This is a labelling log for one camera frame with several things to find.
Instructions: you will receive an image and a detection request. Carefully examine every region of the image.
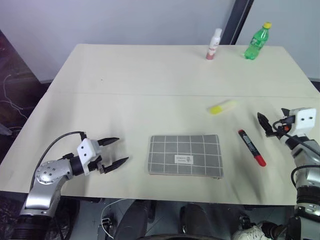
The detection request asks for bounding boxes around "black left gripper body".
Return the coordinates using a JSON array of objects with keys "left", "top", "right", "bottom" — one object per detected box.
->
[{"left": 87, "top": 140, "right": 106, "bottom": 175}]

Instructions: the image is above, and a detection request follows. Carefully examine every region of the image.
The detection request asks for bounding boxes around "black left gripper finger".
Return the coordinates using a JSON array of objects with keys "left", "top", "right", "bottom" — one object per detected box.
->
[
  {"left": 97, "top": 136, "right": 121, "bottom": 148},
  {"left": 102, "top": 156, "right": 130, "bottom": 174}
]

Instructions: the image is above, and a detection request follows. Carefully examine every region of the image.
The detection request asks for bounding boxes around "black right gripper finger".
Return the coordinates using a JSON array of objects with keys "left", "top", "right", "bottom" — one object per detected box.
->
[{"left": 257, "top": 112, "right": 273, "bottom": 137}]

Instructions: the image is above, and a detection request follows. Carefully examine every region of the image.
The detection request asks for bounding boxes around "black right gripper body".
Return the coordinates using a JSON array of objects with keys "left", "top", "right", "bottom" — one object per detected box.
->
[{"left": 265, "top": 116, "right": 295, "bottom": 140}]

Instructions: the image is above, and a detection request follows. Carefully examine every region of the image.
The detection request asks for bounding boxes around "grey checked fabric pencil case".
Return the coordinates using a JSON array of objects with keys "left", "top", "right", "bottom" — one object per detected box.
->
[{"left": 146, "top": 134, "right": 224, "bottom": 181}]

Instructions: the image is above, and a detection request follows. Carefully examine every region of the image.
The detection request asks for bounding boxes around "red and black marker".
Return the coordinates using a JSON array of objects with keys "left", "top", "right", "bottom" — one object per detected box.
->
[{"left": 237, "top": 129, "right": 268, "bottom": 168}]

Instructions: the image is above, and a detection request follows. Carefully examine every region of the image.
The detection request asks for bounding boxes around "yellow highlighter pen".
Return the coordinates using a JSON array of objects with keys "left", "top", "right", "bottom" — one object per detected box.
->
[{"left": 206, "top": 99, "right": 238, "bottom": 117}]

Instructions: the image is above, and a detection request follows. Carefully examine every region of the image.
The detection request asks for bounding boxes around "dark rounded shape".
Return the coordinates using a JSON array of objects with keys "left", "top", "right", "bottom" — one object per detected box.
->
[
  {"left": 179, "top": 203, "right": 214, "bottom": 240},
  {"left": 112, "top": 199, "right": 156, "bottom": 240}
]

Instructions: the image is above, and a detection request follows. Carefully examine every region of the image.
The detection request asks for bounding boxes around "green plastic soda bottle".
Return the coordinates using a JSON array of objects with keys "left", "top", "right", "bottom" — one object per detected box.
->
[{"left": 243, "top": 21, "right": 273, "bottom": 62}]

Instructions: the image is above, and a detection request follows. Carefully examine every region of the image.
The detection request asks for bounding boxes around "white and pink bottle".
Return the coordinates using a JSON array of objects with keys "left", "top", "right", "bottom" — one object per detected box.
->
[{"left": 205, "top": 27, "right": 223, "bottom": 61}]

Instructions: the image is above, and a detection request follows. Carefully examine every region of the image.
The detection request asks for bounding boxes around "dark cabinet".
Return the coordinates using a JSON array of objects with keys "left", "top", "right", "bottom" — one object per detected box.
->
[{"left": 0, "top": 29, "right": 54, "bottom": 141}]

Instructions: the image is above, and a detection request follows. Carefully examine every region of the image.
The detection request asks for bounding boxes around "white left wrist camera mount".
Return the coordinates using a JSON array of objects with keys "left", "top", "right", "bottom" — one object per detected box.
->
[{"left": 76, "top": 138, "right": 101, "bottom": 176}]

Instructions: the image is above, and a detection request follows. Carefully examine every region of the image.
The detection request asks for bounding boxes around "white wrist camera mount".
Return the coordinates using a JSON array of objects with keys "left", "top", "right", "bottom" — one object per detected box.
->
[
  {"left": 76, "top": 138, "right": 101, "bottom": 176},
  {"left": 280, "top": 107, "right": 316, "bottom": 131}
]

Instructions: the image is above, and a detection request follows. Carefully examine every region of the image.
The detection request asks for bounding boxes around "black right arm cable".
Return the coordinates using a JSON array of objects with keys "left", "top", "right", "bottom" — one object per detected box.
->
[{"left": 271, "top": 119, "right": 320, "bottom": 187}]

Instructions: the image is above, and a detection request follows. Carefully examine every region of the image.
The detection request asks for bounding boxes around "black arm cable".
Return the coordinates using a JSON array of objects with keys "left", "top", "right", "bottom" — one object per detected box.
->
[
  {"left": 30, "top": 130, "right": 88, "bottom": 192},
  {"left": 271, "top": 119, "right": 320, "bottom": 187}
]

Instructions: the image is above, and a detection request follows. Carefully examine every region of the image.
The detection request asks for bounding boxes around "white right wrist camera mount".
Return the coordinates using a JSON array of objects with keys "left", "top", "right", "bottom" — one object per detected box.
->
[{"left": 280, "top": 107, "right": 316, "bottom": 131}]

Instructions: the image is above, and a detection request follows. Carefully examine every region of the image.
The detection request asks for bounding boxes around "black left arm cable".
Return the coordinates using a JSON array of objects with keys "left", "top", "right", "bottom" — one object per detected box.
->
[{"left": 30, "top": 130, "right": 88, "bottom": 192}]

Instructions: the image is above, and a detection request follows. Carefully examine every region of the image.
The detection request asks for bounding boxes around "white cable under table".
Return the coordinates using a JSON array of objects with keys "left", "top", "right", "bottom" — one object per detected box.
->
[{"left": 100, "top": 198, "right": 126, "bottom": 239}]

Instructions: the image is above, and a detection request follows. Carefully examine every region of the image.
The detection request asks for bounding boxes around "dark vertical post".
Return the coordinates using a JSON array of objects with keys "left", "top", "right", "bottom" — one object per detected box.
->
[{"left": 224, "top": 0, "right": 255, "bottom": 46}]

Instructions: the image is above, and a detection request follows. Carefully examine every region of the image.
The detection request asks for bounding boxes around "thin white floor cable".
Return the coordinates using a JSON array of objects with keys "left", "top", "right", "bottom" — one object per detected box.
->
[{"left": 0, "top": 73, "right": 29, "bottom": 122}]

